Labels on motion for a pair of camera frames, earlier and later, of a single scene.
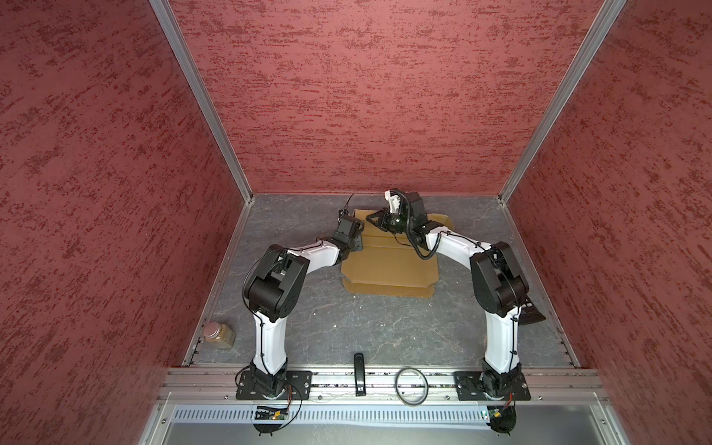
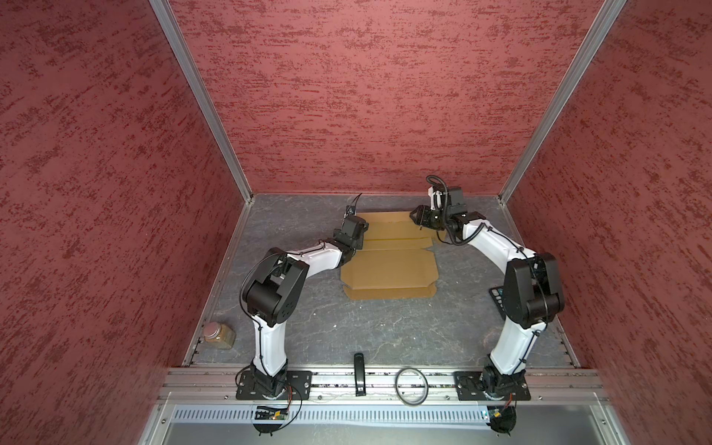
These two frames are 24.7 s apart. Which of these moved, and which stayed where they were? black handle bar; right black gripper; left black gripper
Moved: right black gripper
Stayed: left black gripper; black handle bar
